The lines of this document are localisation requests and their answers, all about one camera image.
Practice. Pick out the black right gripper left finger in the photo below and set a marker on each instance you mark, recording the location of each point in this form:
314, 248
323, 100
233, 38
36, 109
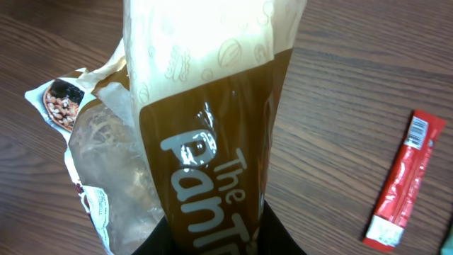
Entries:
159, 242

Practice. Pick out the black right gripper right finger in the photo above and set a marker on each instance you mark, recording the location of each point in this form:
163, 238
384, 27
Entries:
273, 238

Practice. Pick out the beige snack pouch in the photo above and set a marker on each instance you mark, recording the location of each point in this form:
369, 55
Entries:
178, 123

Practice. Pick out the red stick packet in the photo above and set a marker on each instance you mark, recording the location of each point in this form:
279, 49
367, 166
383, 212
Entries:
397, 198

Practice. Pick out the teal tissue pack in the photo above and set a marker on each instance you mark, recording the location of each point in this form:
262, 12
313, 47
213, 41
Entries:
447, 247

